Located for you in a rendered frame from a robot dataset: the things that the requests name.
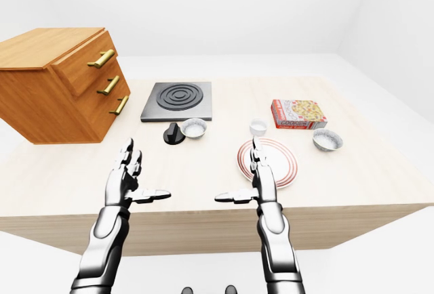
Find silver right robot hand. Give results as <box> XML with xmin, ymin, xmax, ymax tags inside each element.
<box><xmin>214</xmin><ymin>137</ymin><xmax>279</xmax><ymax>208</ymax></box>

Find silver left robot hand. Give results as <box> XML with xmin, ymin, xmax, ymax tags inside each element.
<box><xmin>104</xmin><ymin>138</ymin><xmax>172</xmax><ymax>209</ymax></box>

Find plate with red rings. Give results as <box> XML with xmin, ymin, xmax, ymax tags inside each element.
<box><xmin>235</xmin><ymin>138</ymin><xmax>299</xmax><ymax>190</ymax></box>

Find patterned grey bowl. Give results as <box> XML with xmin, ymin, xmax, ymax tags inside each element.
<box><xmin>312</xmin><ymin>129</ymin><xmax>344</xmax><ymax>153</ymax></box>
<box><xmin>180</xmin><ymin>118</ymin><xmax>208</xmax><ymax>140</ymax></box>

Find flat dark stove plate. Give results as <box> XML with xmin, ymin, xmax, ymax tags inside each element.
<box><xmin>140</xmin><ymin>81</ymin><xmax>213</xmax><ymax>123</ymax></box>

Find small white ramekin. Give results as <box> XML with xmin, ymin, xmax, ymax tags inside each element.
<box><xmin>249</xmin><ymin>118</ymin><xmax>269</xmax><ymax>138</ymax></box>

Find round black knob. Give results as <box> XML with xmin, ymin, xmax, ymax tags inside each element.
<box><xmin>163</xmin><ymin>122</ymin><xmax>186</xmax><ymax>146</ymax></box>

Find small wooden drawer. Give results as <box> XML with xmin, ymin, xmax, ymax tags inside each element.
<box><xmin>83</xmin><ymin>80</ymin><xmax>132</xmax><ymax>143</ymax></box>

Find printed cookie box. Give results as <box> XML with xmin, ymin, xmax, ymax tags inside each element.
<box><xmin>271</xmin><ymin>99</ymin><xmax>328</xmax><ymax>130</ymax></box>

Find middle wooden drawer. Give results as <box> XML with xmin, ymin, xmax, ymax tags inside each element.
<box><xmin>76</xmin><ymin>56</ymin><xmax>128</xmax><ymax>105</ymax></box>

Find wooden cabinet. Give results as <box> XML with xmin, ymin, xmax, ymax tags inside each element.
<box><xmin>0</xmin><ymin>27</ymin><xmax>132</xmax><ymax>145</ymax></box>

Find large wooden drawer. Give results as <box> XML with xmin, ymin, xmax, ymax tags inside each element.
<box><xmin>50</xmin><ymin>30</ymin><xmax>119</xmax><ymax>97</ymax></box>

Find brass drawer handle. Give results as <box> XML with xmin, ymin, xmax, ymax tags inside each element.
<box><xmin>96</xmin><ymin>75</ymin><xmax>121</xmax><ymax>96</ymax></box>
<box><xmin>108</xmin><ymin>95</ymin><xmax>130</xmax><ymax>116</ymax></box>
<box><xmin>87</xmin><ymin>49</ymin><xmax>116</xmax><ymax>69</ymax></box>

